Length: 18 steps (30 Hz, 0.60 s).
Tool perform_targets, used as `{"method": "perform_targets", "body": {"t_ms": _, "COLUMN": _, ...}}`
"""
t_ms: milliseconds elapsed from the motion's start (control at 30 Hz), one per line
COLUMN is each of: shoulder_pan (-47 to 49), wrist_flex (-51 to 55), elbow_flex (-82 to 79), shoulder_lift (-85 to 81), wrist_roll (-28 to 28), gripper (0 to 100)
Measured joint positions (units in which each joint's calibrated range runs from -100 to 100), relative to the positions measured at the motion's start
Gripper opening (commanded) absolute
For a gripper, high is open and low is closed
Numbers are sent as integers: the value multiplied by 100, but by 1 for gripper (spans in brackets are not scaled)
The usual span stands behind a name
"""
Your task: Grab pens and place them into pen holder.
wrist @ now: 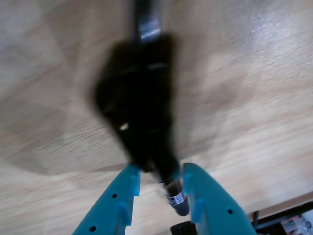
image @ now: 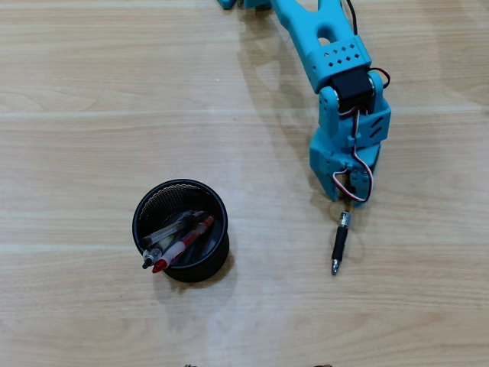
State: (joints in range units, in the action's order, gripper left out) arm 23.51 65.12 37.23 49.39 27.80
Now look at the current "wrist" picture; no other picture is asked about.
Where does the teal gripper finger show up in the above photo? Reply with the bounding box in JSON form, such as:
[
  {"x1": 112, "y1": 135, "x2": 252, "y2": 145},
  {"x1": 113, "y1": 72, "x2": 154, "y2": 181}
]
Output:
[
  {"x1": 71, "y1": 164, "x2": 142, "y2": 235},
  {"x1": 183, "y1": 163, "x2": 258, "y2": 235}
]

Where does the black retractable pen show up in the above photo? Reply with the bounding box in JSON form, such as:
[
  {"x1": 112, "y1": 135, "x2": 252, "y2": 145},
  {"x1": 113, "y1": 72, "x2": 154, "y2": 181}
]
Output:
[{"x1": 91, "y1": 0, "x2": 191, "y2": 217}]

